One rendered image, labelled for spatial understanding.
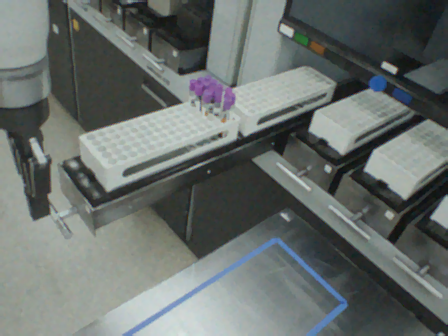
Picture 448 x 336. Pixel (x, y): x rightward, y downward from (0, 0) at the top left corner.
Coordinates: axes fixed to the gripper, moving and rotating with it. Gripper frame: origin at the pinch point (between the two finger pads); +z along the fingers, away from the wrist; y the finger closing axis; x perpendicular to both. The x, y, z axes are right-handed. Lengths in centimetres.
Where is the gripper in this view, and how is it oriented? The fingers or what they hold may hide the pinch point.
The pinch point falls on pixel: (37, 200)
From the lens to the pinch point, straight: 74.0
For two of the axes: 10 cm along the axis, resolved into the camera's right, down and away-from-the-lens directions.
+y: -6.4, -5.8, 5.1
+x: -7.6, 3.4, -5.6
